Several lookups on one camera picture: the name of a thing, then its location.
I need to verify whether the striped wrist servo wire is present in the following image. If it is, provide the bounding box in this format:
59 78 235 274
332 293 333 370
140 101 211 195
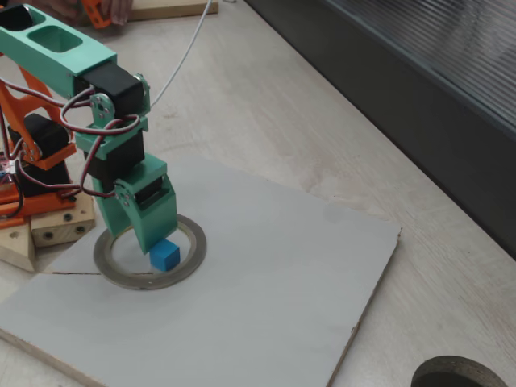
59 86 140 139

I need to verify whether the orange controller board holder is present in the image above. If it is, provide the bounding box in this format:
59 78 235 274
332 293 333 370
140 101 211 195
0 188 26 231

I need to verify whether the white usb cable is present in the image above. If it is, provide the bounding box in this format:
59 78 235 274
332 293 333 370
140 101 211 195
151 0 214 108

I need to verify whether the thin wooden batten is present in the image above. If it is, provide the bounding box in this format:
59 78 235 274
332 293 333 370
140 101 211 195
127 0 219 23

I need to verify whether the wooden wedge piece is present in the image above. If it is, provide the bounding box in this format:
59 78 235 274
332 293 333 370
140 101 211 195
0 219 37 273

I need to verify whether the wooden base block with screws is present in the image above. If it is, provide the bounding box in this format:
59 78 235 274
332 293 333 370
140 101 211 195
30 193 97 248

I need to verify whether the grey ring of tape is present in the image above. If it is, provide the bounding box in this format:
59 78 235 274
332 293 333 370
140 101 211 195
93 210 207 291

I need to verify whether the blue cube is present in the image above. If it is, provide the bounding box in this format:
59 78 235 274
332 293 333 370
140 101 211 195
148 238 181 272

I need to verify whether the grey faced wooden board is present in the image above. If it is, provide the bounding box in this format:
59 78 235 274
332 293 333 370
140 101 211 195
0 156 403 387

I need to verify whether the red controller board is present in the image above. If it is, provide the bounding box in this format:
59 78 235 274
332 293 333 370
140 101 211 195
0 152 18 189

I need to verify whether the orange printed part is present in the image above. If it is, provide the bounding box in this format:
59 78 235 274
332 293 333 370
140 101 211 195
80 0 112 30

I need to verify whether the person's hand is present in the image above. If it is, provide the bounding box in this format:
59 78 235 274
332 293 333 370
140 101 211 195
48 0 134 27

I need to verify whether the striped base servo wire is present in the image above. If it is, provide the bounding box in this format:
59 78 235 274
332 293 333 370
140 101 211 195
18 160 85 202

